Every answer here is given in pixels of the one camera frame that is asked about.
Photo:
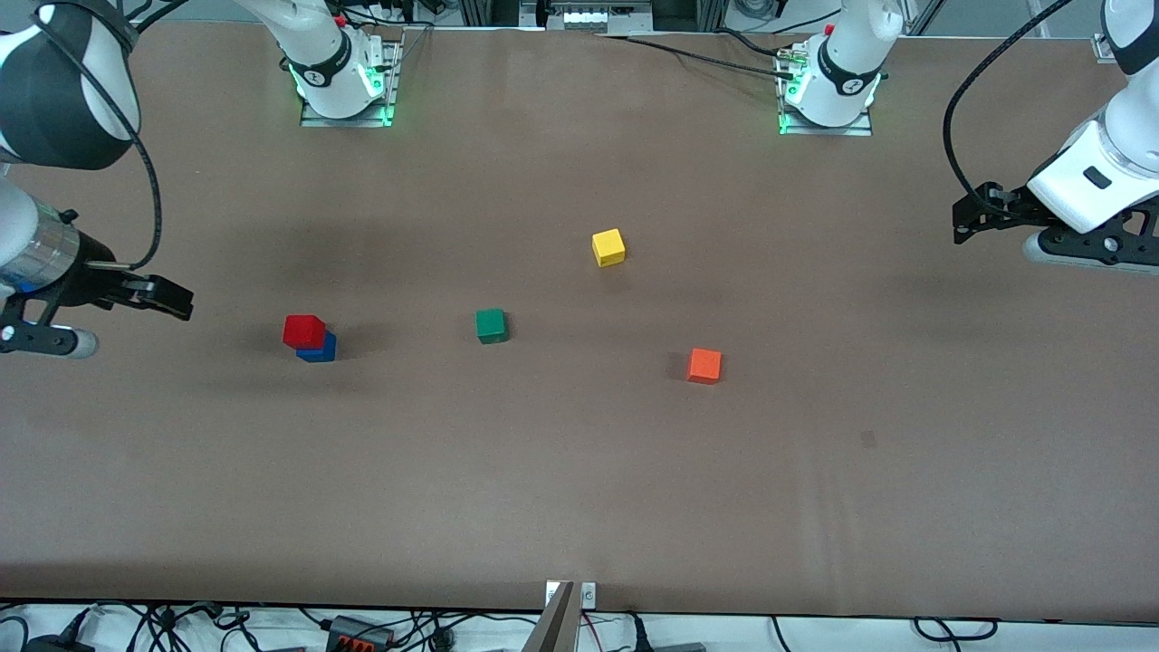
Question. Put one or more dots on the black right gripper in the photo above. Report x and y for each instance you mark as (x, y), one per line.
(90, 282)

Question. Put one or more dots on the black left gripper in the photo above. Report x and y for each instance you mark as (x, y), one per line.
(1012, 210)

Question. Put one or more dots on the red wooden block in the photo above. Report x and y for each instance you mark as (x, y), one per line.
(304, 330)

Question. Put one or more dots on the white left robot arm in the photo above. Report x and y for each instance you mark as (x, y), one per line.
(1132, 118)

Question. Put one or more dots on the blue wooden block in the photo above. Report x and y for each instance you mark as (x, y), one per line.
(319, 355)

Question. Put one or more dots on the orange wooden block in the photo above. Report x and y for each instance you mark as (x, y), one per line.
(704, 365)

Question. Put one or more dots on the green wooden block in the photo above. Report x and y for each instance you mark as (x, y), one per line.
(491, 326)

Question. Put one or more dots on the yellow wooden block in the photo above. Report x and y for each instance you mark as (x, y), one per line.
(608, 247)

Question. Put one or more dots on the black power adapter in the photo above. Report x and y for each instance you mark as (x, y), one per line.
(54, 645)

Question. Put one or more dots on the grey control box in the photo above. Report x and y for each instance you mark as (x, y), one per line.
(598, 14)

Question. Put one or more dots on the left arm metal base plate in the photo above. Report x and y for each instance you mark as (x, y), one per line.
(856, 129)

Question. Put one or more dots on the aluminium corner bracket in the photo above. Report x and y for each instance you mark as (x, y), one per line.
(1100, 47)

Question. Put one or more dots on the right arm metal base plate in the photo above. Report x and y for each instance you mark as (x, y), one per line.
(344, 121)

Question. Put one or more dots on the grey metal camera post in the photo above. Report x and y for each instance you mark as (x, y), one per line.
(552, 625)

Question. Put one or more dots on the white post bracket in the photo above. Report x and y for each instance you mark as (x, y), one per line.
(589, 595)

